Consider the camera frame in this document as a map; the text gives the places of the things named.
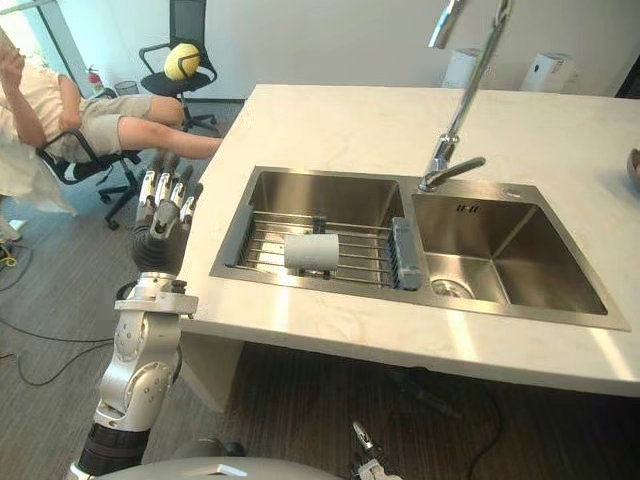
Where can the white cylindrical appliance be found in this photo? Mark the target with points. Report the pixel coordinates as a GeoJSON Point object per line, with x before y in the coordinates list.
{"type": "Point", "coordinates": [461, 68]}

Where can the white kitchen island counter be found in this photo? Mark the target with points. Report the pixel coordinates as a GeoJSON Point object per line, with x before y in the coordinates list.
{"type": "Point", "coordinates": [430, 240]}

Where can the white air purifier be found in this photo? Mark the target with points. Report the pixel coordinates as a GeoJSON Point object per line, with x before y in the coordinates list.
{"type": "Point", "coordinates": [546, 71]}

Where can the red fire extinguisher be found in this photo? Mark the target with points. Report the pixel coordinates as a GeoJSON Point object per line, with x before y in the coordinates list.
{"type": "Point", "coordinates": [94, 77]}

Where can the sink drain strainer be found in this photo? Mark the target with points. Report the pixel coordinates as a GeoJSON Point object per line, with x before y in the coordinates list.
{"type": "Point", "coordinates": [451, 288]}

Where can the person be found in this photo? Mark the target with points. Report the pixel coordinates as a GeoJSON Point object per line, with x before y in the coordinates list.
{"type": "Point", "coordinates": [75, 115]}

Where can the silver robot torso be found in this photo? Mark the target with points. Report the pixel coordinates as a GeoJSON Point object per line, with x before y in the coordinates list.
{"type": "Point", "coordinates": [240, 467]}

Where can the grey cup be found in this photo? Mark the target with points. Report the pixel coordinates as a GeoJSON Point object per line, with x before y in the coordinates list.
{"type": "Point", "coordinates": [311, 251]}

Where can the grey bowl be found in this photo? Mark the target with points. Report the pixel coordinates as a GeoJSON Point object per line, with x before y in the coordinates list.
{"type": "Point", "coordinates": [633, 167]}

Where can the black mesh office chair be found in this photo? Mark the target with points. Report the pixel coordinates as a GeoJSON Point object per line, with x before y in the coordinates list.
{"type": "Point", "coordinates": [182, 65]}

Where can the stainless steel double sink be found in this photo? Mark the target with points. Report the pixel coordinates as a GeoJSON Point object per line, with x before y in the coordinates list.
{"type": "Point", "coordinates": [420, 245]}

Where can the chrome pull-down faucet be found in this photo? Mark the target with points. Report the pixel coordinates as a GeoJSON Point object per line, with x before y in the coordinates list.
{"type": "Point", "coordinates": [462, 95]}

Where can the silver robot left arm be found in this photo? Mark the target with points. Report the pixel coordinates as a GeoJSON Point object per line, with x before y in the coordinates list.
{"type": "Point", "coordinates": [134, 360]}

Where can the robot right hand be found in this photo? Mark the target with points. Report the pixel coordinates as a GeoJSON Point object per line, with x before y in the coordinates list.
{"type": "Point", "coordinates": [366, 447]}

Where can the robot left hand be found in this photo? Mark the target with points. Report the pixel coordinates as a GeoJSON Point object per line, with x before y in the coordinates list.
{"type": "Point", "coordinates": [159, 220]}

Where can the yellow round cushion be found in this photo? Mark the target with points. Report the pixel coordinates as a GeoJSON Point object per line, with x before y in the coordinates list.
{"type": "Point", "coordinates": [182, 61]}

